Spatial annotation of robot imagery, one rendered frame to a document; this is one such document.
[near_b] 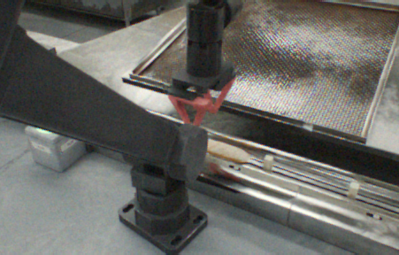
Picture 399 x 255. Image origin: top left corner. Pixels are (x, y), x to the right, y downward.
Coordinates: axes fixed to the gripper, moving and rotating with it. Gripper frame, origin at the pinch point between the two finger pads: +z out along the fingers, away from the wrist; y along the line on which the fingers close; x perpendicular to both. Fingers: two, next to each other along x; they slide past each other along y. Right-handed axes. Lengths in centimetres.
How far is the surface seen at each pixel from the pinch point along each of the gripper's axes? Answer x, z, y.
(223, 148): 3.8, 5.7, -1.0
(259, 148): 9.5, 5.7, -4.3
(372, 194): 29.1, 6.8, -3.1
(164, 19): -50, 8, -64
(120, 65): -39.3, 8.8, -25.5
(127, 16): -182, 65, -206
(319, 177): 20.8, 6.7, -2.9
